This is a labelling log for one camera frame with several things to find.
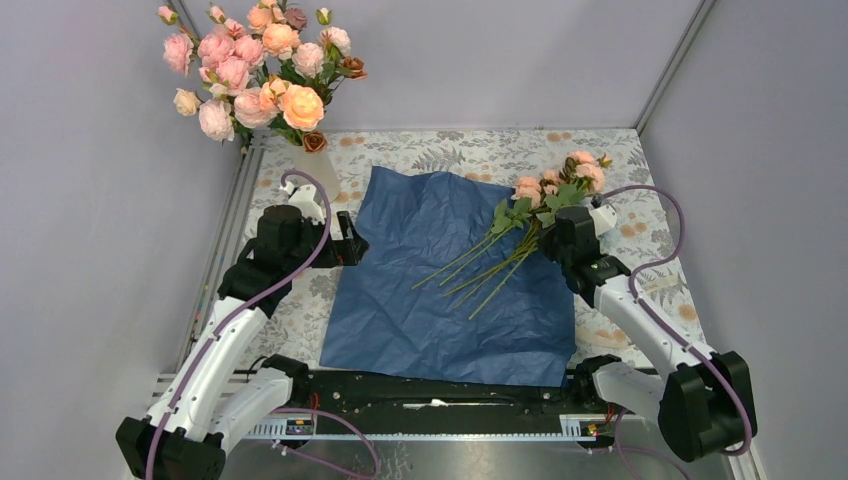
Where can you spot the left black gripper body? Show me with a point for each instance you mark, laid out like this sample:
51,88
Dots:
311,237

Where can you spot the cream printed ribbon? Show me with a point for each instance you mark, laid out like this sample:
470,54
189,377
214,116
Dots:
592,330

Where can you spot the white ceramic vase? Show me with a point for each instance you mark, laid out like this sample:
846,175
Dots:
318,165

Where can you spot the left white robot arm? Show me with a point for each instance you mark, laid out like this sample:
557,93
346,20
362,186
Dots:
190,430

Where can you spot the pink and peach rose bunch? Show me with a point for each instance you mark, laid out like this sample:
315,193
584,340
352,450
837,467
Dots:
260,73

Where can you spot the flower bouquet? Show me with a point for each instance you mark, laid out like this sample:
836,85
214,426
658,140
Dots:
530,209

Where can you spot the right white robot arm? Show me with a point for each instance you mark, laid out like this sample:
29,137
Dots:
701,400

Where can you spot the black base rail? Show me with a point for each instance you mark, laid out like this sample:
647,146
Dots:
333,405

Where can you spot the blue wrapping paper sheet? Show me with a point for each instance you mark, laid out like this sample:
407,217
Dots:
419,304

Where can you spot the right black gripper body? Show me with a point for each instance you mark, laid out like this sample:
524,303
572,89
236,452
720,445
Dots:
552,249

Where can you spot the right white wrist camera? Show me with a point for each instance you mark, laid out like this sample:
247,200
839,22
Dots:
604,219

